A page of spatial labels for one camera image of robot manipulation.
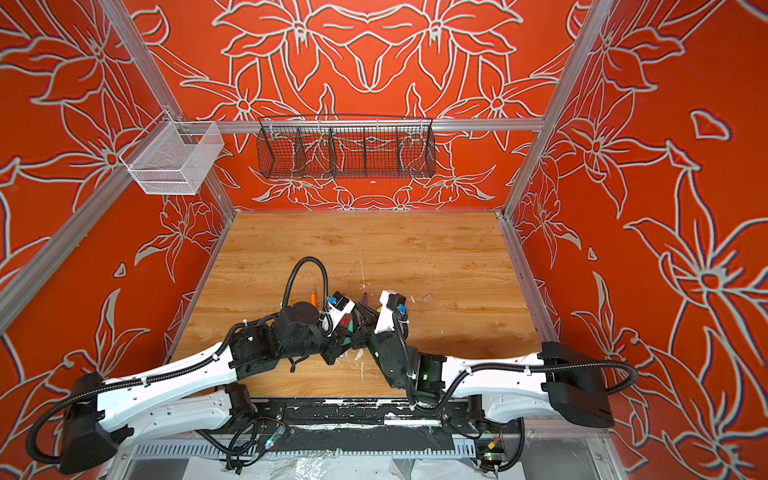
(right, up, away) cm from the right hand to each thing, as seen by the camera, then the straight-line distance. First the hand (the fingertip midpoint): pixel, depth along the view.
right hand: (343, 313), depth 68 cm
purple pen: (+4, -3, +29) cm, 29 cm away
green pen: (+2, -3, -2) cm, 4 cm away
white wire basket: (-57, +43, +24) cm, 76 cm away
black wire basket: (-3, +49, +32) cm, 59 cm away
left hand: (+4, -5, +2) cm, 6 cm away
